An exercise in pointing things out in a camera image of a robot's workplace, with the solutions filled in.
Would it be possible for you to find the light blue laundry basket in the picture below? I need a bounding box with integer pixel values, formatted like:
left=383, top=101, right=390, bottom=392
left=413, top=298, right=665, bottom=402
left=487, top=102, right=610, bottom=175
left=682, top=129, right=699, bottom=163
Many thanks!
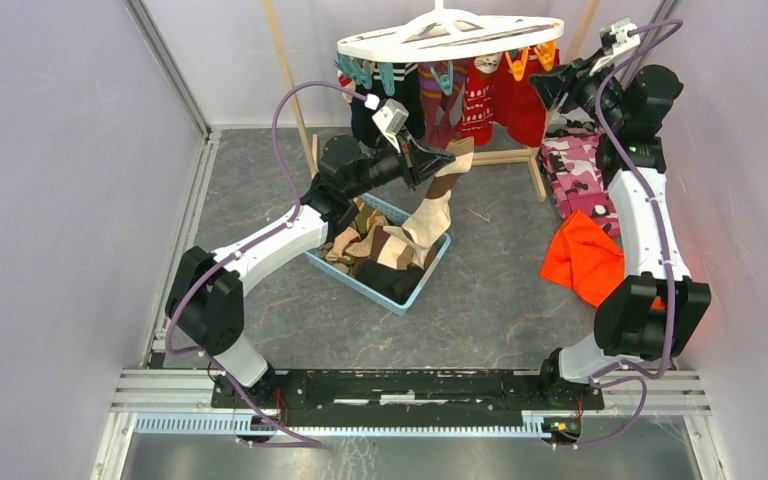
left=304, top=193, right=452, bottom=316

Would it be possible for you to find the pink camouflage cloth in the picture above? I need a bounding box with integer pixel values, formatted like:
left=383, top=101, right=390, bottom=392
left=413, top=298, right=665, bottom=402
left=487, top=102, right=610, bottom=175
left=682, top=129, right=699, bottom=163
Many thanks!
left=538, top=133, right=621, bottom=238

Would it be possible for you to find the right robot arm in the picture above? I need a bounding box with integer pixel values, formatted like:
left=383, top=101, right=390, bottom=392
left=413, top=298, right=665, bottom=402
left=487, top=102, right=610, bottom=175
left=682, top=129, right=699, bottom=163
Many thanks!
left=528, top=59, right=711, bottom=408

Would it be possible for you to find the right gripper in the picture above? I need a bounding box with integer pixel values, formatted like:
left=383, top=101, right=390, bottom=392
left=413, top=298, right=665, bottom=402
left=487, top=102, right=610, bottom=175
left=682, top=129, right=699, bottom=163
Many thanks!
left=529, top=47, right=629, bottom=133

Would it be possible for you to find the purple cable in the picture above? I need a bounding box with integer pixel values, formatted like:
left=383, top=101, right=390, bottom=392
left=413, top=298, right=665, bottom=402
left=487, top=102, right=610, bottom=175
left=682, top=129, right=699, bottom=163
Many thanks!
left=552, top=18, right=685, bottom=450
left=163, top=81, right=385, bottom=450

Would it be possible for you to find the wooden hanger stand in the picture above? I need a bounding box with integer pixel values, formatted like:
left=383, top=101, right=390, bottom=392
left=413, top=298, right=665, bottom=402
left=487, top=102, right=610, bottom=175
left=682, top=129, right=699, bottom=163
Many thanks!
left=261, top=0, right=601, bottom=201

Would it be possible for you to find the tan sock in basket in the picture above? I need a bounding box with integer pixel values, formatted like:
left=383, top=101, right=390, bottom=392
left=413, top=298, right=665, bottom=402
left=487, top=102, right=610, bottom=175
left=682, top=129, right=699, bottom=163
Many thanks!
left=318, top=198, right=389, bottom=272

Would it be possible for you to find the white clothespin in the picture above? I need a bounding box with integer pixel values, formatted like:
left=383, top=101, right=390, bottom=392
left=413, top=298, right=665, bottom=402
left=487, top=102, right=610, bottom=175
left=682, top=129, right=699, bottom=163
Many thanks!
left=473, top=54, right=501, bottom=75

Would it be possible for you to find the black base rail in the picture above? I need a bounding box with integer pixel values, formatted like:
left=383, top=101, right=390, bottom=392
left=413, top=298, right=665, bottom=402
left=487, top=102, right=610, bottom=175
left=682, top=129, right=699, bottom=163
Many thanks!
left=246, top=369, right=605, bottom=429

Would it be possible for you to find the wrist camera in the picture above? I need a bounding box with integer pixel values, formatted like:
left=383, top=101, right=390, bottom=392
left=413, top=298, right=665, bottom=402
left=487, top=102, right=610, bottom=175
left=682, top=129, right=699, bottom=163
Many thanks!
left=364, top=93, right=409, bottom=152
left=589, top=17, right=641, bottom=76

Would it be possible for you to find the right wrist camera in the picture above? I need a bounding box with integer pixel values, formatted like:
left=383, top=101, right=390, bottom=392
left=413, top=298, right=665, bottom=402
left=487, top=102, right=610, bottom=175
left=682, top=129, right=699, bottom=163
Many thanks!
left=589, top=17, right=641, bottom=76

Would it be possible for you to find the orange clothespin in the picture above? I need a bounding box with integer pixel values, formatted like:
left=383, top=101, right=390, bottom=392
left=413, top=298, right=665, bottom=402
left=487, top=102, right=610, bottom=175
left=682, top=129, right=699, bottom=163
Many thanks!
left=504, top=47, right=530, bottom=82
left=533, top=40, right=558, bottom=72

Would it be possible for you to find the orange cloth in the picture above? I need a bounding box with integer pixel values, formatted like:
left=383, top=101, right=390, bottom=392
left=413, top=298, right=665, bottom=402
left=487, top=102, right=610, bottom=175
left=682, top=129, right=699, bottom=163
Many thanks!
left=538, top=210, right=667, bottom=313

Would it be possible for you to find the beige red cuffed sock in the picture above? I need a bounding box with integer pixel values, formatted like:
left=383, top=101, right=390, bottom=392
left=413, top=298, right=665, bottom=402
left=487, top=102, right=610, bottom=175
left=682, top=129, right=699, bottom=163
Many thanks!
left=337, top=70, right=356, bottom=104

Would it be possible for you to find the red white patterned sock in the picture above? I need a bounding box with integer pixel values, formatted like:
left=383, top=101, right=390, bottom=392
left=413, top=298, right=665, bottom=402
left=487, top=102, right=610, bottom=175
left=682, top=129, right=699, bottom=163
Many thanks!
left=456, top=57, right=494, bottom=146

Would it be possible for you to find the white round sock hanger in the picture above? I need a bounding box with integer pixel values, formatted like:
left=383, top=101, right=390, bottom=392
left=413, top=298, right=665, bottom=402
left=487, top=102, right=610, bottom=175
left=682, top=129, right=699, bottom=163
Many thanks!
left=337, top=1, right=565, bottom=63

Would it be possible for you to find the black hanging sock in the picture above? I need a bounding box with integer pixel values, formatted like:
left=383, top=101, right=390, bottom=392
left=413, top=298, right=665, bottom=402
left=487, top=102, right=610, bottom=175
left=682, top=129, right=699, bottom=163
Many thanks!
left=349, top=62, right=426, bottom=150

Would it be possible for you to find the purple striped hanging sock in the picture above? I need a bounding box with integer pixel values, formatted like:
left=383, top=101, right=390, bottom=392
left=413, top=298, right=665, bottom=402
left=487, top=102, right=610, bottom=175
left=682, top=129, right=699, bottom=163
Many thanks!
left=418, top=59, right=469, bottom=149

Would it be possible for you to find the cream white sock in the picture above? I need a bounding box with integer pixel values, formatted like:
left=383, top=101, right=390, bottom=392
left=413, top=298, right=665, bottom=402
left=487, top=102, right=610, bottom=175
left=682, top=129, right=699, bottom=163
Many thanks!
left=344, top=138, right=475, bottom=270

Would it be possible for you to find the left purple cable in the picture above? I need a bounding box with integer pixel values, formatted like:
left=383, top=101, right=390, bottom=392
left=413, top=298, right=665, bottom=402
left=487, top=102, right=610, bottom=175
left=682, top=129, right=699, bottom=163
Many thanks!
left=163, top=81, right=385, bottom=450

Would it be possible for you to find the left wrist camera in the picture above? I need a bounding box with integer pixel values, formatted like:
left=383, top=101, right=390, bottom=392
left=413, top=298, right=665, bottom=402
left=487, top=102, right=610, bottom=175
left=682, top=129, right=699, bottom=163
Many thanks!
left=364, top=93, right=409, bottom=152

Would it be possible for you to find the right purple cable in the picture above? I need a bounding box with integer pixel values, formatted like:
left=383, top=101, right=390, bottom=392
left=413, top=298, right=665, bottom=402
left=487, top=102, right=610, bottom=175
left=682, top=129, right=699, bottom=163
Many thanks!
left=552, top=18, right=685, bottom=450

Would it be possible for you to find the teal clothespin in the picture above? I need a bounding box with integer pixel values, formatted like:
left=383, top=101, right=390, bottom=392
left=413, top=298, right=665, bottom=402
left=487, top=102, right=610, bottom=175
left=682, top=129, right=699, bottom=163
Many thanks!
left=377, top=62, right=396, bottom=97
left=429, top=60, right=454, bottom=95

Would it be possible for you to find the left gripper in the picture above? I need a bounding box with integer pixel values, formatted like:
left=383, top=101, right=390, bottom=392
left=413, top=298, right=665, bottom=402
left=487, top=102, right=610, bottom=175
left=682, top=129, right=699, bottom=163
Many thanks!
left=345, top=126, right=455, bottom=200

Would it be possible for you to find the red santa pattern sock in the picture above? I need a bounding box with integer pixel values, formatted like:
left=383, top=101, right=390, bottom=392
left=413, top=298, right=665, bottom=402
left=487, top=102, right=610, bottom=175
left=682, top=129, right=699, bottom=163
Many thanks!
left=490, top=48, right=547, bottom=147

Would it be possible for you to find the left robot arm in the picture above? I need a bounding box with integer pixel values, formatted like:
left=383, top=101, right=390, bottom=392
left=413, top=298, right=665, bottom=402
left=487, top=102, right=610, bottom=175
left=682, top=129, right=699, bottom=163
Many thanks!
left=165, top=133, right=456, bottom=408

